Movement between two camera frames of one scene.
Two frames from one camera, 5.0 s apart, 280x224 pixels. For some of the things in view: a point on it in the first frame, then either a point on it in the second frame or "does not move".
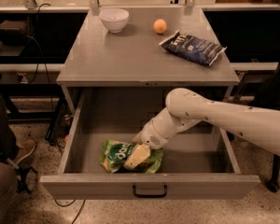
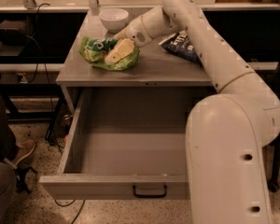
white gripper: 150,134 -> 134,32
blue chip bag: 192,48 does not move
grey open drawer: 199,162 does not move
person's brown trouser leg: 5,194 does not move
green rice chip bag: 113,155 -> 94,51
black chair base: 273,185 does not move
